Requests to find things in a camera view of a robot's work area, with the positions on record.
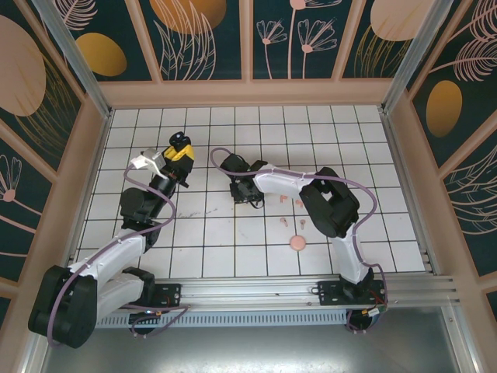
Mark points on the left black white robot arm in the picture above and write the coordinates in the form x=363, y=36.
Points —
x=116, y=252

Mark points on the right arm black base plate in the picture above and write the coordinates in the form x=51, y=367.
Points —
x=330, y=295

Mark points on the aluminium mounting rail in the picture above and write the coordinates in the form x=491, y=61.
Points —
x=248, y=289

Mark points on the aluminium side rail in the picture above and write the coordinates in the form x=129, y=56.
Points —
x=400, y=163

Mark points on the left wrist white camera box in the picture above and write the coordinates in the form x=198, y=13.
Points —
x=151, y=159

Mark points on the round pink charging case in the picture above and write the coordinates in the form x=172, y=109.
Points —
x=298, y=242

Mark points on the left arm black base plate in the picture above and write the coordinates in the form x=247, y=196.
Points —
x=171, y=291

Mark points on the aluminium frame post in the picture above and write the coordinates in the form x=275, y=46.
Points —
x=407, y=50
x=83, y=70

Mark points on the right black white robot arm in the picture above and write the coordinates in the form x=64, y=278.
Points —
x=279, y=180

